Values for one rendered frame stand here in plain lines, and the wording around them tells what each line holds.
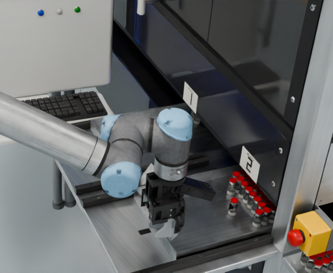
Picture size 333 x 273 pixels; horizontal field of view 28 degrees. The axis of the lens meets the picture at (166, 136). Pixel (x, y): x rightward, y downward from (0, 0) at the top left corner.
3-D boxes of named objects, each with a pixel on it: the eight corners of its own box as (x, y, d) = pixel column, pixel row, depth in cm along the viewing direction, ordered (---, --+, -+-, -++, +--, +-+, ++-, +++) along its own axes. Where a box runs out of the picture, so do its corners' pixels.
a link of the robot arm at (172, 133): (155, 103, 147) (194, 106, 147) (151, 144, 153) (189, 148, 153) (153, 123, 141) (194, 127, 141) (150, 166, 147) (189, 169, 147)
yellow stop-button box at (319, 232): (314, 230, 164) (320, 207, 160) (332, 250, 159) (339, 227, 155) (288, 238, 161) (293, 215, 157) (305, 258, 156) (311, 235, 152)
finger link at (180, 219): (167, 225, 163) (170, 197, 158) (174, 223, 163) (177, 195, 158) (175, 238, 159) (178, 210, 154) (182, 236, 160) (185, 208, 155)
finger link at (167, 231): (150, 244, 164) (152, 215, 158) (172, 239, 166) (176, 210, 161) (155, 253, 161) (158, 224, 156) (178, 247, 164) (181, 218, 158)
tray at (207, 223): (243, 171, 194) (245, 162, 192) (293, 230, 175) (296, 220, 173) (133, 197, 181) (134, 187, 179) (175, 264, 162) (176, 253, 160)
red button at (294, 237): (297, 235, 159) (300, 223, 157) (307, 247, 157) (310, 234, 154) (283, 240, 158) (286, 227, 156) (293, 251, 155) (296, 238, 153)
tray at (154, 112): (190, 110, 219) (191, 101, 217) (229, 155, 200) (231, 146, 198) (90, 129, 206) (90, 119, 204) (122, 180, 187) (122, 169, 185)
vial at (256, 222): (258, 221, 177) (260, 207, 174) (262, 226, 175) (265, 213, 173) (250, 222, 176) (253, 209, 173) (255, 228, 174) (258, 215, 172)
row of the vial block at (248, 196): (235, 183, 189) (237, 170, 186) (269, 224, 176) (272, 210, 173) (228, 184, 188) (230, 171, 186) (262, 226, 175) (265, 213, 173)
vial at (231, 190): (232, 189, 187) (234, 176, 184) (236, 194, 185) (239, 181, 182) (225, 191, 186) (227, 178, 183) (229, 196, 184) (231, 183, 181)
